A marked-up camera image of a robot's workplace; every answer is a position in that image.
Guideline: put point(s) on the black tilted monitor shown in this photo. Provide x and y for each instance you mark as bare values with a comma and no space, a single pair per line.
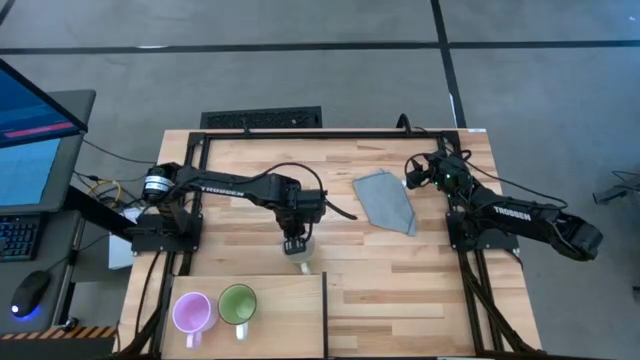
30,110

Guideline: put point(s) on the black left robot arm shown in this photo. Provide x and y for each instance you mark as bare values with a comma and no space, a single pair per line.
225,185

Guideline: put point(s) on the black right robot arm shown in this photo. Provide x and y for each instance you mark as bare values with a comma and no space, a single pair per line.
525,215

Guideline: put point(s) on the grey side desk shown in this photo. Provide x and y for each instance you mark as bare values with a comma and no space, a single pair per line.
65,260

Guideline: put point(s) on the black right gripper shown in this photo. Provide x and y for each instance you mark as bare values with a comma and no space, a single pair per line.
450,175

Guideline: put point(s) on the black keyboard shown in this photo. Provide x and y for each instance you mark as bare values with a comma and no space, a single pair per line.
17,237

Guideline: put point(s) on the pink mug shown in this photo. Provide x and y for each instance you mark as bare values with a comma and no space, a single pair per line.
192,312

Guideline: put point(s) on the black floor vent grille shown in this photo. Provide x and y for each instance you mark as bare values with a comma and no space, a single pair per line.
260,118

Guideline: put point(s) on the black table frame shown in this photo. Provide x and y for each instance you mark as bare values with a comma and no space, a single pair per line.
325,135

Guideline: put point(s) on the grey cloth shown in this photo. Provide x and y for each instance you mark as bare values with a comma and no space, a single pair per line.
385,202

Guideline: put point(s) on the grey bezel monitor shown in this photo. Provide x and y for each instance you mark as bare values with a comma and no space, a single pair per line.
25,170

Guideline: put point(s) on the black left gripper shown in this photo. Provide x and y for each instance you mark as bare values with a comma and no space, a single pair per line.
295,231

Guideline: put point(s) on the white box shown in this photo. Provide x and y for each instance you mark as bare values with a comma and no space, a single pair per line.
120,250

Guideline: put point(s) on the black computer mouse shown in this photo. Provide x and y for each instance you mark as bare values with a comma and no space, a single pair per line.
30,292

